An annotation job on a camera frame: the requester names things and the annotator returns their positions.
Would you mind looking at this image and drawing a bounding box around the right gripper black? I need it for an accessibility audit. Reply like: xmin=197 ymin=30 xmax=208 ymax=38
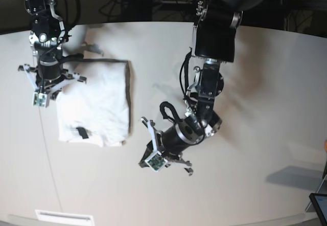
xmin=35 ymin=57 xmax=69 ymax=101

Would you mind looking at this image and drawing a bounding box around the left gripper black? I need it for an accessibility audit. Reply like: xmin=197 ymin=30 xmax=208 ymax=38
xmin=138 ymin=123 xmax=205 ymax=169

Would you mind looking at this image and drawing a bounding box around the white printed T-shirt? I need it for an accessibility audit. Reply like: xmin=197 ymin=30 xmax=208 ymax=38
xmin=56 ymin=60 xmax=131 ymax=147

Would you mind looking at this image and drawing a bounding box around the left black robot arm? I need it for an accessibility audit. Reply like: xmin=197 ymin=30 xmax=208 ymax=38
xmin=139 ymin=0 xmax=263 ymax=174

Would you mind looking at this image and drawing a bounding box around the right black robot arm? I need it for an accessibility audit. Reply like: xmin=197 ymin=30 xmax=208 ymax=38
xmin=18 ymin=0 xmax=86 ymax=107

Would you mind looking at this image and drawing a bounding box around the white paper label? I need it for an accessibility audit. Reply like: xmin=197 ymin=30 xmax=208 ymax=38
xmin=35 ymin=210 xmax=95 ymax=226

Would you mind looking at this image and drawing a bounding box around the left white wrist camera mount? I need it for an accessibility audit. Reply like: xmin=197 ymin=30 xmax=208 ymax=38
xmin=139 ymin=117 xmax=194 ymax=177

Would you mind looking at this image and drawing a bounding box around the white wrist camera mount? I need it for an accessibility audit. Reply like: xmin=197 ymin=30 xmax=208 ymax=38
xmin=139 ymin=117 xmax=194 ymax=177
xmin=18 ymin=64 xmax=87 ymax=108

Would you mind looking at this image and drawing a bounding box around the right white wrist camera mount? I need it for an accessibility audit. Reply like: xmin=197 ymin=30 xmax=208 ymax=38
xmin=18 ymin=64 xmax=87 ymax=108

